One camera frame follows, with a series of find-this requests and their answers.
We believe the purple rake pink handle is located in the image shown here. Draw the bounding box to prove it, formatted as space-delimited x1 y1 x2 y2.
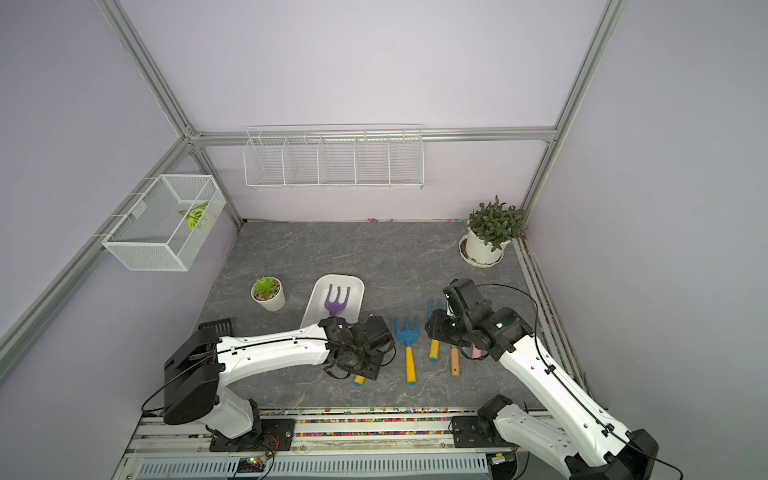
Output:
324 284 351 316

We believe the green rake wooden handle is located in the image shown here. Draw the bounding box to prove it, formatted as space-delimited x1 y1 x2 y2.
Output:
450 346 461 378

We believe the white storage box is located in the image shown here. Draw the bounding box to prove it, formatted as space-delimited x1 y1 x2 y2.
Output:
300 274 365 328

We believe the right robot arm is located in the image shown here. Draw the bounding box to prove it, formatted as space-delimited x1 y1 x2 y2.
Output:
425 278 659 479

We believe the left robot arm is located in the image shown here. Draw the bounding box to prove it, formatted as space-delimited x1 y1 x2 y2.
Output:
160 316 395 442

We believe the large potted green plant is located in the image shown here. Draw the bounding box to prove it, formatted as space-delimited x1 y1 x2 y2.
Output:
460 196 527 268

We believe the small succulent white pot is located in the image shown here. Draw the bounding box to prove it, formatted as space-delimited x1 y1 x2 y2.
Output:
250 276 286 312

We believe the green leaf toy in basket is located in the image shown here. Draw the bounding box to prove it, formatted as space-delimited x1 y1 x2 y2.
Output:
179 202 210 230

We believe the white mesh side basket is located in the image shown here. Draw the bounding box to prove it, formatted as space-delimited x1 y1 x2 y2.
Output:
102 174 226 272

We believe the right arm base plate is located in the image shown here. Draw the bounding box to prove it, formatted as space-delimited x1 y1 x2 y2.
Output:
448 416 513 448

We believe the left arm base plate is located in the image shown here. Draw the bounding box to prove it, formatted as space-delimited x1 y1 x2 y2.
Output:
209 418 296 453

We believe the white vent rail front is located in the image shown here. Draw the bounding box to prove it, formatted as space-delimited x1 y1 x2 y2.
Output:
128 453 490 479

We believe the white wire wall shelf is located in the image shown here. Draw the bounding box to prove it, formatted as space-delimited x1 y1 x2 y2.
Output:
243 123 425 190

